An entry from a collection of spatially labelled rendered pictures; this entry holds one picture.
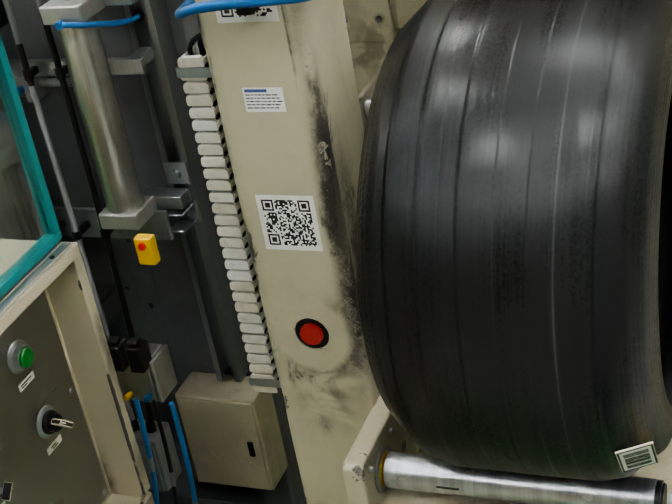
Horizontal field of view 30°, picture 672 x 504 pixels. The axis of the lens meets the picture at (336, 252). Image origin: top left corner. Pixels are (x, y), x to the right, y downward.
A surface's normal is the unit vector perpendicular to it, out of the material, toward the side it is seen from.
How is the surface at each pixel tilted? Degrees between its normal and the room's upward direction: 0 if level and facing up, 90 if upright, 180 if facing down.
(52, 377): 90
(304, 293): 90
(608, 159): 60
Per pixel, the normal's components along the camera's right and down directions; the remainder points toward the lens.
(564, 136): -0.35, -0.27
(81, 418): 0.93, 0.04
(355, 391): -0.34, 0.51
